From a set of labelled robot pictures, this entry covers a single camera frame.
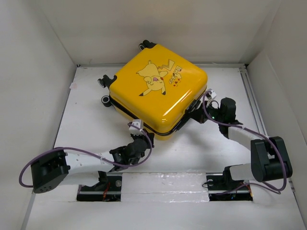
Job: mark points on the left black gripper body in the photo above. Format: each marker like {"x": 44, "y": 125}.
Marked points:
{"x": 145, "y": 137}

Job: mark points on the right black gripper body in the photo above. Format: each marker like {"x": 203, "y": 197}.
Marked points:
{"x": 215, "y": 114}

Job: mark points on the yellow hard-shell suitcase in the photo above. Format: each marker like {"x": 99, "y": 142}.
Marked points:
{"x": 157, "y": 86}

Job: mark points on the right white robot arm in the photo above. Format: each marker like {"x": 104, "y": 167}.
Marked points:
{"x": 269, "y": 158}

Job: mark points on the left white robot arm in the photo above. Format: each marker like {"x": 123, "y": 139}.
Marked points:
{"x": 66, "y": 165}

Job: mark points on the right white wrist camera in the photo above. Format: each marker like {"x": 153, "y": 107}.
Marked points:
{"x": 210, "y": 94}

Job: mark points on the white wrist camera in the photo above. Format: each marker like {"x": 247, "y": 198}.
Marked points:
{"x": 210, "y": 94}
{"x": 135, "y": 127}

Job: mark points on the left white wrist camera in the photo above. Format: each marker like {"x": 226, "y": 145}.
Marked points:
{"x": 135, "y": 127}

